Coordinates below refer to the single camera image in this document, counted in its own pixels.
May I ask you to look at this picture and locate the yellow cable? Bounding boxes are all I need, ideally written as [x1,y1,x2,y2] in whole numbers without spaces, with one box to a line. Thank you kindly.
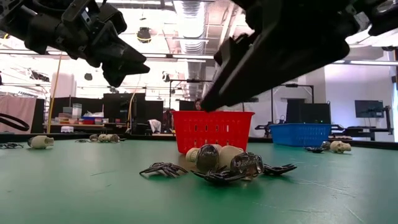
[46,57,63,134]

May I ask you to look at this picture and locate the wall mounted monitor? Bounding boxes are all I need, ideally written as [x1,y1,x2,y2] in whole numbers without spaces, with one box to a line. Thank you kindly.
[354,100,384,119]

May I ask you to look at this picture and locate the cluttered workbench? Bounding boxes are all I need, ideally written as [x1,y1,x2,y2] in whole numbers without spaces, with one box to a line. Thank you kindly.
[43,104,128,134]

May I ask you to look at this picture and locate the red plastic basket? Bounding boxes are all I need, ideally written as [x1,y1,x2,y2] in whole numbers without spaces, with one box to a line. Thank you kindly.
[171,110,256,155]

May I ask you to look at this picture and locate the black ceiling dome camera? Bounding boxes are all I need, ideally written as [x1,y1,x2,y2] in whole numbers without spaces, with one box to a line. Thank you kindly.
[136,27,152,44]

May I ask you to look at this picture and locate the black cable loop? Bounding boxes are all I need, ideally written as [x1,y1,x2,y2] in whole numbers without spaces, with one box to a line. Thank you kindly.
[0,113,30,132]

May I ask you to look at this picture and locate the black desk with stand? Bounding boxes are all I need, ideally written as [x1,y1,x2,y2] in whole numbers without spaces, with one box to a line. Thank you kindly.
[331,105,394,141]

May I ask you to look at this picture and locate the black desk monitors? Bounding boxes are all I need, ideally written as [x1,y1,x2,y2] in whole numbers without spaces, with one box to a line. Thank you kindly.
[285,98,331,124]

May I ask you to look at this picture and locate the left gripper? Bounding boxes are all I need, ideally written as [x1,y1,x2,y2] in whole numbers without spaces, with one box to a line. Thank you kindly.
[60,0,150,88]

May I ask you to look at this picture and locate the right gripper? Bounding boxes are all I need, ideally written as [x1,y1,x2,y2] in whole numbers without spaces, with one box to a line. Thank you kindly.
[201,0,374,112]

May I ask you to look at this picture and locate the pink curtain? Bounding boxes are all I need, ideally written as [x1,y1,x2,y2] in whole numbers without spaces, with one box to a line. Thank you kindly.
[0,95,37,134]

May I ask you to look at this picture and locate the black aluminium table frame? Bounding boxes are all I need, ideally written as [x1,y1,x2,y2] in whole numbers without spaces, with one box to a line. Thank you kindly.
[0,132,398,151]

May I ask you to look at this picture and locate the blue plastic basket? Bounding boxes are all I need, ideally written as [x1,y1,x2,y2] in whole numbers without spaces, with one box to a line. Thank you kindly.
[269,123,332,147]

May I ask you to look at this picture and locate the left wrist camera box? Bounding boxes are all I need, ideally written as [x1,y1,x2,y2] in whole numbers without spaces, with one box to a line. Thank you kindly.
[98,2,127,37]

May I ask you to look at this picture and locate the silver ventilation duct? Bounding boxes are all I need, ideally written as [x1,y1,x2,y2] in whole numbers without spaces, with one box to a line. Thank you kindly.
[172,0,208,97]

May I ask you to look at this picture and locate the black partition panel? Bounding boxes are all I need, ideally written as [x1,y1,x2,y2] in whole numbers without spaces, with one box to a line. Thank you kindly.
[51,96,104,125]
[103,92,165,134]

